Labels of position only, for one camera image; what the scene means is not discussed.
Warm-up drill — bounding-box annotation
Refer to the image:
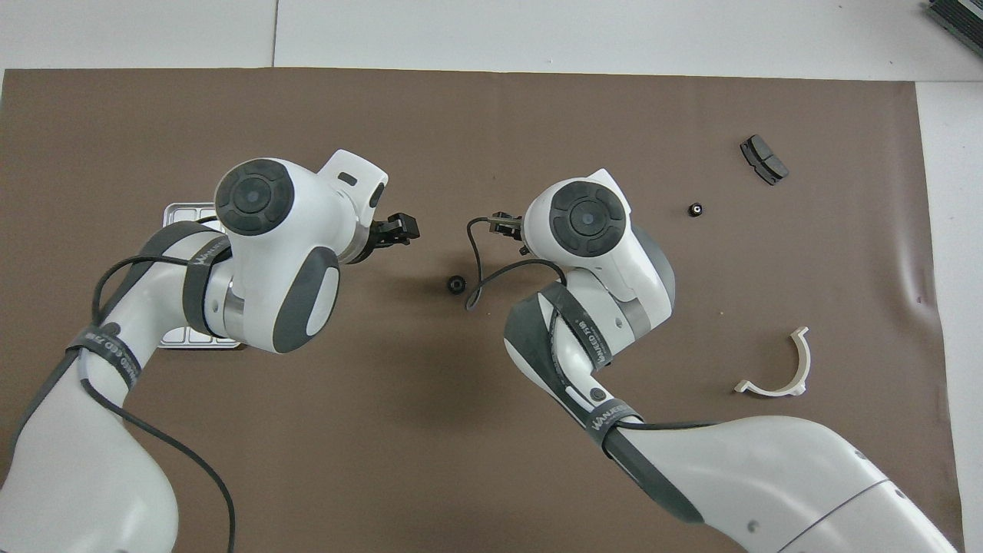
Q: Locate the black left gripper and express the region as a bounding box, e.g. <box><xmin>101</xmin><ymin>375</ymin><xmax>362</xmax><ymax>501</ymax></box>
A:
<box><xmin>346</xmin><ymin>213</ymin><xmax>422</xmax><ymax>267</ymax></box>

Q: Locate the silver metal tray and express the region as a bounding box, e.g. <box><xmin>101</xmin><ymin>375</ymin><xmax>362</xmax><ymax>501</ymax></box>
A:
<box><xmin>157</xmin><ymin>202</ymin><xmax>245</xmax><ymax>351</ymax></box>

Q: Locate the brown paper table mat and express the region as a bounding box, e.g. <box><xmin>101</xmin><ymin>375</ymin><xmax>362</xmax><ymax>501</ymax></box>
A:
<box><xmin>0</xmin><ymin>68</ymin><xmax>961</xmax><ymax>553</ymax></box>

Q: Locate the dark grey brake pad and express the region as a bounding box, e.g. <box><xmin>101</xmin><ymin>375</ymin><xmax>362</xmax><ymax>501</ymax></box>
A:
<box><xmin>740</xmin><ymin>134</ymin><xmax>790</xmax><ymax>187</ymax></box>

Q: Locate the dark grey ribbed device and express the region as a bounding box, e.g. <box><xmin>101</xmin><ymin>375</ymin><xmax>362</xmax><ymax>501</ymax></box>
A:
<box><xmin>924</xmin><ymin>0</ymin><xmax>983</xmax><ymax>56</ymax></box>

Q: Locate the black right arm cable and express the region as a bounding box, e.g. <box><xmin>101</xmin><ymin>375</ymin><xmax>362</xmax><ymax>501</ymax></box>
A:
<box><xmin>465</xmin><ymin>213</ymin><xmax>569</xmax><ymax>312</ymax></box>

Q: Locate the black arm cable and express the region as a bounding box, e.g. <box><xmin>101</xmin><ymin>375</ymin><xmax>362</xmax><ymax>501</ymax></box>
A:
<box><xmin>465</xmin><ymin>213</ymin><xmax>569</xmax><ymax>312</ymax></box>
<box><xmin>81</xmin><ymin>217</ymin><xmax>237</xmax><ymax>553</ymax></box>

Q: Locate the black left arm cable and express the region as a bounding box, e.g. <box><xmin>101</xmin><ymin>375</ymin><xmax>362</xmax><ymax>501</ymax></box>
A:
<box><xmin>81</xmin><ymin>217</ymin><xmax>237</xmax><ymax>553</ymax></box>

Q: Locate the white curved plastic bracket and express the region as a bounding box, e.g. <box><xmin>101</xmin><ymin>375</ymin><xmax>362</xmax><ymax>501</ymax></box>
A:
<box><xmin>733</xmin><ymin>326</ymin><xmax>812</xmax><ymax>398</ymax></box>

